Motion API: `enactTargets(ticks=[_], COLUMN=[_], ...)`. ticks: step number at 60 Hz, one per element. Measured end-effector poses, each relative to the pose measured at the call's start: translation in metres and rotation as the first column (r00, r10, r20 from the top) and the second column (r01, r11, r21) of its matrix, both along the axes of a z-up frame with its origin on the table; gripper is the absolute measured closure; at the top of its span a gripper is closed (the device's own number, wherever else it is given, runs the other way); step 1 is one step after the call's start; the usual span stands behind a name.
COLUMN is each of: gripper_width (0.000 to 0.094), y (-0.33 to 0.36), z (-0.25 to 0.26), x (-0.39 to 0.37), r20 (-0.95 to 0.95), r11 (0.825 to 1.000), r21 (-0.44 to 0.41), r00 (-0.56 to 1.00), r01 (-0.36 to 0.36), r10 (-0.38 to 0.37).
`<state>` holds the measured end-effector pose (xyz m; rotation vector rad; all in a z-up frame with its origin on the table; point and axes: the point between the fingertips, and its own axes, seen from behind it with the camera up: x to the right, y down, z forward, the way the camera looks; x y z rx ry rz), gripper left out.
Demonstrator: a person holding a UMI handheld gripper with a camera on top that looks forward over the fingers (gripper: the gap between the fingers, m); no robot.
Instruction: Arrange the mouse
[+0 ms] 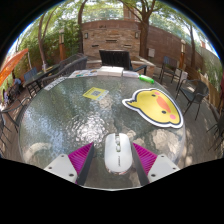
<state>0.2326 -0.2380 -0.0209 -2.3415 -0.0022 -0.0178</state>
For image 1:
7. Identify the black slatted patio chair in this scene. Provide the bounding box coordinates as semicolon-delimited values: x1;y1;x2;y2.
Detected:
98;49;148;76

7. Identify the blue patio chair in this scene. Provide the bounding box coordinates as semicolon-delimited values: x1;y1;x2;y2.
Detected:
23;67;39;83

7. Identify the orange canopy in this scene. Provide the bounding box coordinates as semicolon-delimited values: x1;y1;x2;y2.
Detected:
0;48;30;88

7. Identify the yellow duck-shaped mouse pad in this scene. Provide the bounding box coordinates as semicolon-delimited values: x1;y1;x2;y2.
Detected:
121;87;185;129

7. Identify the white computer mouse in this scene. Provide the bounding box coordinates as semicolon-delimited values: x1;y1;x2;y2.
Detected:
103;132;134;175

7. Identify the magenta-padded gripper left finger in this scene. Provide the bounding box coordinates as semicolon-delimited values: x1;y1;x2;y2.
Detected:
43;142;96;186

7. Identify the wooden lamp post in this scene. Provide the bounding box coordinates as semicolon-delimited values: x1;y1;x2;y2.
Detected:
58;28;66;63
179;39;187;71

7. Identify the yellow square card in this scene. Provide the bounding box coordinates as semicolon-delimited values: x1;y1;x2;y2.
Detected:
82;86;110;102

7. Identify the black metal patio chair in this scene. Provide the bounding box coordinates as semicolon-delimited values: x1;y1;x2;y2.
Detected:
206;111;224;151

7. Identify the blue-backed metal chair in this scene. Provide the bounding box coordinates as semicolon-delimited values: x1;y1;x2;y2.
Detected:
159;55;183;84

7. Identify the green marker pen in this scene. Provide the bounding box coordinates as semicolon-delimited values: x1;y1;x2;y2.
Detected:
138;74;156;85

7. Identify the stone fountain wall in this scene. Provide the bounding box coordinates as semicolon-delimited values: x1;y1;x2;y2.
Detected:
80;19;156;71

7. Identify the black and white striped sheet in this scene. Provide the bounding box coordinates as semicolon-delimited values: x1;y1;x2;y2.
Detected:
43;76;69;92

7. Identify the round dark patio table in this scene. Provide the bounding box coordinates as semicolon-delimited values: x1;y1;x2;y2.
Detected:
22;64;63;98

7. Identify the large white box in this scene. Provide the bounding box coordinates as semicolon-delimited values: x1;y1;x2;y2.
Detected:
97;65;125;78

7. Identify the wooden slat fence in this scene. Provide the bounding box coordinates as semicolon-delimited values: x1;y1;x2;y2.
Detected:
186;64;223;111

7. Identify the small white box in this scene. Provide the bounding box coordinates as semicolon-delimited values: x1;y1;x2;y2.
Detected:
122;70;140;79

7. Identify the black mesh armchair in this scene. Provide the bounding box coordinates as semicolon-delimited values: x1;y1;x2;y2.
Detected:
175;78;210;121

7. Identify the large forked tree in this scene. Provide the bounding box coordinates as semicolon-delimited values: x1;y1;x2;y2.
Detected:
119;0;168;59

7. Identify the dark wicker patio chair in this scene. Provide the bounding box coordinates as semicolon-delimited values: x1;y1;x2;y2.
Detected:
59;52;87;66
41;56;89;88

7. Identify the black metal frame chair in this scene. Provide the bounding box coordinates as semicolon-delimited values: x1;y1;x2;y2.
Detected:
0;103;29;134

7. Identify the colourful printed leaflet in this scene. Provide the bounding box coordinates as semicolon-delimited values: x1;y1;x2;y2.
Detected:
68;69;100;79

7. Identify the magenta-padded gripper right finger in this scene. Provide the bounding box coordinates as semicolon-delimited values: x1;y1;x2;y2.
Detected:
130;142;181;186

